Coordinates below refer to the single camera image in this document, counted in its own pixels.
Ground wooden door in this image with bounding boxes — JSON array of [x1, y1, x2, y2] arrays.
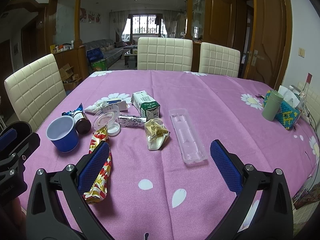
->
[[244, 0, 293, 90]]

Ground dark brown pill bottle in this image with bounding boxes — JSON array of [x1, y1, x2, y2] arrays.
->
[[73, 110, 91, 135]]

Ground blue box by sofa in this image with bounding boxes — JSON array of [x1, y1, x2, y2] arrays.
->
[[86, 48, 104, 63]]

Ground green white milk carton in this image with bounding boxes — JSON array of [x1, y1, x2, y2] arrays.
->
[[131, 90, 161, 121]]

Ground wooden cabinet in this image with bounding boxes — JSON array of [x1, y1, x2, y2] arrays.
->
[[54, 46, 89, 80]]

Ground red yellow snack wrapper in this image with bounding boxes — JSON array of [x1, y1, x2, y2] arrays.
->
[[83, 125, 112, 204]]

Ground green cylindrical cup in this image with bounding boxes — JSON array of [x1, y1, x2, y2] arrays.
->
[[262, 90, 284, 121]]

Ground blue paper cup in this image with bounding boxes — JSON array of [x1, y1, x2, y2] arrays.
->
[[46, 115, 79, 152]]

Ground cream chair left side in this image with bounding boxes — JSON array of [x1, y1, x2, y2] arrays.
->
[[4, 54, 66, 132]]

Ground coffee table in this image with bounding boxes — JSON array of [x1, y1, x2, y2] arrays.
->
[[124, 48, 137, 69]]

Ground cream chair far middle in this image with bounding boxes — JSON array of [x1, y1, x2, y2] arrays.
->
[[137, 37, 193, 72]]

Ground grey sofa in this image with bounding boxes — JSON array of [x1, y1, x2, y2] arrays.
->
[[84, 39, 124, 68]]

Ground yellow white snack bag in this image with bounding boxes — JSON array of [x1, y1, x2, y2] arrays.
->
[[144, 118, 170, 151]]

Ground blue white torn box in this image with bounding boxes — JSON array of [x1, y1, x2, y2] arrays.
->
[[102, 99, 129, 112]]

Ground cream chair far right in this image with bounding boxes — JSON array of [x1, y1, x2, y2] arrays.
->
[[199, 42, 240, 77]]

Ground cream chair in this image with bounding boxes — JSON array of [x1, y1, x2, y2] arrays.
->
[[137, 37, 193, 72], [199, 42, 240, 77], [4, 54, 66, 132]]

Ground cardboard box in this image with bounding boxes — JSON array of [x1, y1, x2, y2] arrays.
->
[[59, 64, 82, 91]]

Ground clear plastic tray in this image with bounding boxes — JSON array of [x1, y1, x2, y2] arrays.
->
[[169, 108, 208, 165]]

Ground colourful bag on floor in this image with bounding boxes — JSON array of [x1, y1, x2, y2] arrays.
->
[[91, 59, 107, 72]]

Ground clear round plastic lid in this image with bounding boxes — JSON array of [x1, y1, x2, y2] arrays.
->
[[93, 105, 120, 130]]

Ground white tissue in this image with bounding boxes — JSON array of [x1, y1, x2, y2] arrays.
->
[[84, 100, 107, 114]]

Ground white bottle cap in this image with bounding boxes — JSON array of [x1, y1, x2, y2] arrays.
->
[[107, 122, 120, 137]]

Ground silver foil wrapper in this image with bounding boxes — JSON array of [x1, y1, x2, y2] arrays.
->
[[117, 115, 146, 128]]

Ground blue candy wrapper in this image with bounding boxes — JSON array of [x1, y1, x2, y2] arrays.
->
[[61, 103, 83, 117]]

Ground pink floral tablecloth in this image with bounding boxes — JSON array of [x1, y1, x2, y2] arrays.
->
[[24, 70, 319, 239]]

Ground knitted tissue box cover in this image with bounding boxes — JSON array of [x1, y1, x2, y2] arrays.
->
[[263, 90, 300, 130]]

